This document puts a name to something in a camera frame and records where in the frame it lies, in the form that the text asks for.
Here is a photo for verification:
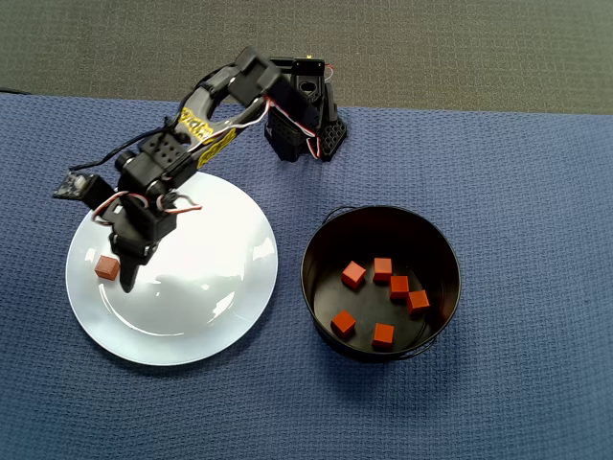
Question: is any thin black camera cable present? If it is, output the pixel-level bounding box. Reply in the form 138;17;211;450
68;90;216;173

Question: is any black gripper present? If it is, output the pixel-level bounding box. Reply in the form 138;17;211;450
105;193;179;294

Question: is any white red gripper servo cable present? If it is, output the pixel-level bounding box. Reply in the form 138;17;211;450
92;190;203;227

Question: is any white red arm servo cable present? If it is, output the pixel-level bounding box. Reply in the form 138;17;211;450
261;64;336;159

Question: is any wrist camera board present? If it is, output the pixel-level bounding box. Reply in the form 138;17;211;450
51;170;116;212

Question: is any blue woven table cloth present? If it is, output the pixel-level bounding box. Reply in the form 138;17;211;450
0;92;613;460

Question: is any red cube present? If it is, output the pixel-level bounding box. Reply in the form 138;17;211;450
373;257;394;284
371;322;396;350
340;260;368;290
94;255;121;282
389;275;411;301
406;288;431;316
329;310;357;339

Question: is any black metal bucket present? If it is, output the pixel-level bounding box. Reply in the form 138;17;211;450
300;204;463;363

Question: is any white round plate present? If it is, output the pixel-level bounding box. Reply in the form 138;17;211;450
65;171;280;367

